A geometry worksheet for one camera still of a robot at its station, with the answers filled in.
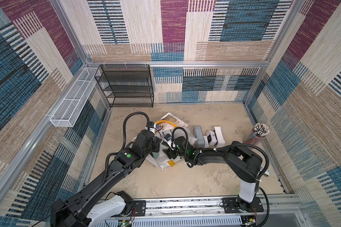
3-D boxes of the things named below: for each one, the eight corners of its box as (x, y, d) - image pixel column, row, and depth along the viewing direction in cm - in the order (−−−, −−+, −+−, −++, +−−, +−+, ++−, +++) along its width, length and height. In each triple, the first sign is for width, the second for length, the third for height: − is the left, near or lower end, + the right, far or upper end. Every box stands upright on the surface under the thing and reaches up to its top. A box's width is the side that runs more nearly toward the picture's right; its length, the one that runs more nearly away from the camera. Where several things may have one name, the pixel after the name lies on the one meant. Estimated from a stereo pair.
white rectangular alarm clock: (215, 147, 98) (217, 142, 92) (212, 131, 106) (214, 126, 101) (222, 147, 98) (225, 142, 92) (218, 131, 106) (220, 126, 100)
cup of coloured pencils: (245, 149, 96) (258, 133, 81) (242, 139, 101) (253, 123, 86) (256, 149, 96) (271, 133, 81) (252, 139, 101) (266, 123, 86)
